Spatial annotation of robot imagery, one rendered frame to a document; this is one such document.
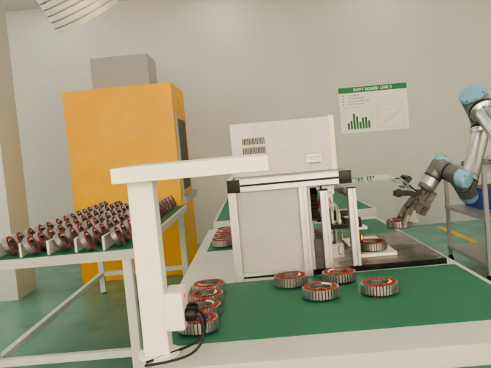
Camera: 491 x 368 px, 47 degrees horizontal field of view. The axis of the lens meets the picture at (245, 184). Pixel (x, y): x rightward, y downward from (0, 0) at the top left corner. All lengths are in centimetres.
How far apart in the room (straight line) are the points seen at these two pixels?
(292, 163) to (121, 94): 389
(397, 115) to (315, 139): 567
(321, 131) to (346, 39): 566
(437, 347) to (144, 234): 71
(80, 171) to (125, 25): 262
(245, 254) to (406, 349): 86
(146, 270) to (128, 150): 450
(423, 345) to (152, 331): 62
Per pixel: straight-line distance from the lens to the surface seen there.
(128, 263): 310
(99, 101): 590
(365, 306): 166
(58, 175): 797
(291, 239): 203
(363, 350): 135
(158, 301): 136
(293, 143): 213
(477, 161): 267
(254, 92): 756
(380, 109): 773
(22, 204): 598
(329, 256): 207
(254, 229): 202
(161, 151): 575
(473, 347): 139
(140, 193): 133
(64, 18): 137
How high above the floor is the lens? 122
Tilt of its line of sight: 4 degrees down
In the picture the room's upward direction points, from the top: 5 degrees counter-clockwise
